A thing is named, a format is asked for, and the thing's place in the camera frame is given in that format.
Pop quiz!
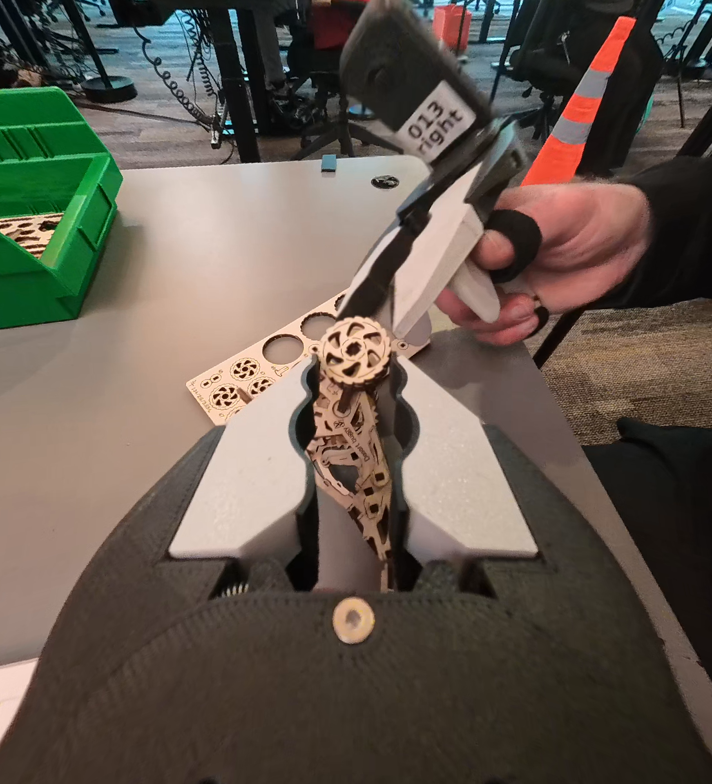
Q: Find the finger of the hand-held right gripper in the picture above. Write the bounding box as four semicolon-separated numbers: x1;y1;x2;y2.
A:
336;210;431;321
391;162;487;336

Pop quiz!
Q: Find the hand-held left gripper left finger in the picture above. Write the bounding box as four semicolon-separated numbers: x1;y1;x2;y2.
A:
169;358;323;590

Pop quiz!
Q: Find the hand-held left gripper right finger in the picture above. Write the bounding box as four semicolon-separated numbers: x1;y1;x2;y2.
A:
393;357;540;590

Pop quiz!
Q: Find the wooden gear wheel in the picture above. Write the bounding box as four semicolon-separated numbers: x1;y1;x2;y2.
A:
321;317;392;387

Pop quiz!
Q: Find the wooden parts sheet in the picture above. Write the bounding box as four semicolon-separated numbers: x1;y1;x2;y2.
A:
185;294;433;426

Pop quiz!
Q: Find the wooden buggy model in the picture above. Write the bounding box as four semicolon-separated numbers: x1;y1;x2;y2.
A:
304;317;402;592

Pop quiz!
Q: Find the person's right forearm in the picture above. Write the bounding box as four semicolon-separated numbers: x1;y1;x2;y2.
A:
601;156;712;310

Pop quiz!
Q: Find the spare wooden parts pile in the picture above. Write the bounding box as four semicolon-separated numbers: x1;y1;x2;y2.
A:
0;210;67;259

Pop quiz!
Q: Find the person's right hand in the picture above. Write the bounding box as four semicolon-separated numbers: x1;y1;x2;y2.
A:
435;180;652;348

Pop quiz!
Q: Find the small red crate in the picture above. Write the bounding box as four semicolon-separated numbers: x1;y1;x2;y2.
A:
432;5;473;55

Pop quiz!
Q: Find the black and red office chair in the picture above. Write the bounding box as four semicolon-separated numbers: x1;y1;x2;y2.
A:
264;0;407;161

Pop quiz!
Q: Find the orange traffic cone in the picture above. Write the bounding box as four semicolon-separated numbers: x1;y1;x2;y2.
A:
521;15;637;187

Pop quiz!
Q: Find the black floor stand pole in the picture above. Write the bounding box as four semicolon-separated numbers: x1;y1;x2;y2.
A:
60;0;139;105

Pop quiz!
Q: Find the green object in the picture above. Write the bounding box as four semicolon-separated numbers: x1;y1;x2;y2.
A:
0;87;124;334

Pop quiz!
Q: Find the black coiled cable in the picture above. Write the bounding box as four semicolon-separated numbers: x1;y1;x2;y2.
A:
134;12;223;134

